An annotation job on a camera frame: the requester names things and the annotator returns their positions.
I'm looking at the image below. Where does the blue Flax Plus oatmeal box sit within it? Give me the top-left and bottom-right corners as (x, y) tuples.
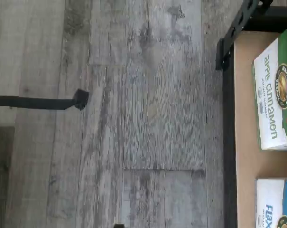
(255, 178), (287, 228)

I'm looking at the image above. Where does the black metal shelf rack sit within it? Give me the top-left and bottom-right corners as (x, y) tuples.
(215, 0), (287, 228)

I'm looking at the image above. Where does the green apple cinnamon oatmeal box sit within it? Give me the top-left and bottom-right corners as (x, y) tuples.
(251, 25), (287, 151)

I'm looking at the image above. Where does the black stand leg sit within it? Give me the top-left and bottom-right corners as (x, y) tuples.
(0, 89), (90, 111)

